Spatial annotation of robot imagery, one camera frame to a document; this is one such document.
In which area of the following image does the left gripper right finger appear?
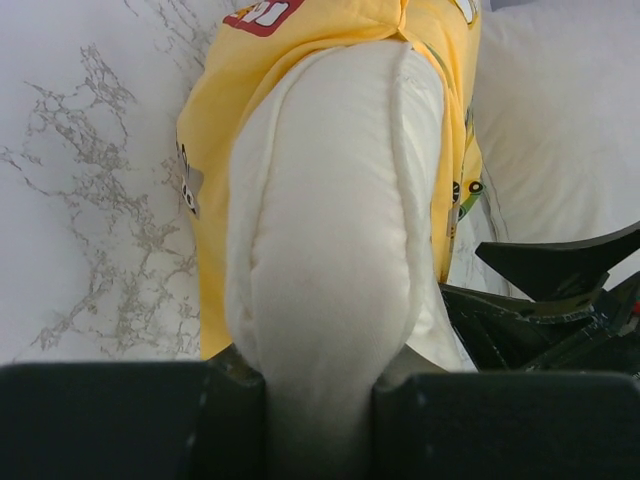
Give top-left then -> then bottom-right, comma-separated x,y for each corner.
372,347 -> 440,479

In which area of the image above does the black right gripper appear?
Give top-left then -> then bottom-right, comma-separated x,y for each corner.
440,224 -> 639,373

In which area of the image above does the large white pillow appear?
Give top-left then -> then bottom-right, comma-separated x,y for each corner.
473,1 -> 639,243

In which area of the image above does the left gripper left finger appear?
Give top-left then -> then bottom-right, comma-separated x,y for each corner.
213,347 -> 266,479

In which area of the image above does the yellow cartoon-print pillowcase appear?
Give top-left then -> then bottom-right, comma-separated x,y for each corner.
176,1 -> 482,358

